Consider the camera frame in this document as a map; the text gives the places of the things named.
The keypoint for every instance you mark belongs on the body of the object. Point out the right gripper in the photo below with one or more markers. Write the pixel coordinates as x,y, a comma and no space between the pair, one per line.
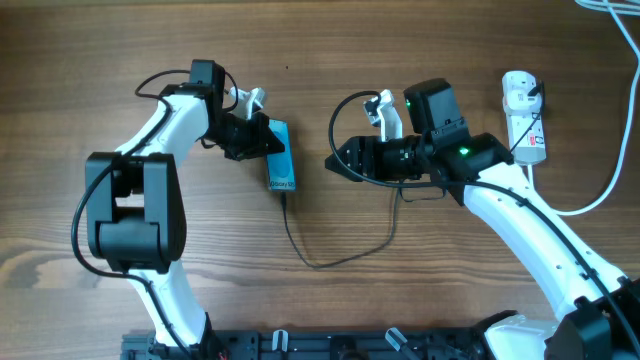
362,147

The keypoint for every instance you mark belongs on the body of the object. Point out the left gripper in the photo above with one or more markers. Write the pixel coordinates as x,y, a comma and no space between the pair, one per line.
260,132

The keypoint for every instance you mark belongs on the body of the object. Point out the light blue smartphone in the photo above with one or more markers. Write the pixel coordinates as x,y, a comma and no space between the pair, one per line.
280,166

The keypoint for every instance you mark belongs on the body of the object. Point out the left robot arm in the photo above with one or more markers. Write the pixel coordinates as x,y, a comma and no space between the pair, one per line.
130,223

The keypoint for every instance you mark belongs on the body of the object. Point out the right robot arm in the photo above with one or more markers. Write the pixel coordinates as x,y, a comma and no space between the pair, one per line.
595,305

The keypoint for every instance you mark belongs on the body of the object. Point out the white USB charger plug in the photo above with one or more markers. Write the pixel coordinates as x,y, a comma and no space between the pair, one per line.
519,102

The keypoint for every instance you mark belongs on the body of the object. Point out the white power strip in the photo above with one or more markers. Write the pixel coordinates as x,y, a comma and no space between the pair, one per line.
525,132

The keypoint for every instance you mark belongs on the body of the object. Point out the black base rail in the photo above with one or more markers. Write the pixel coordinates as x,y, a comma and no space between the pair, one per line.
438,343

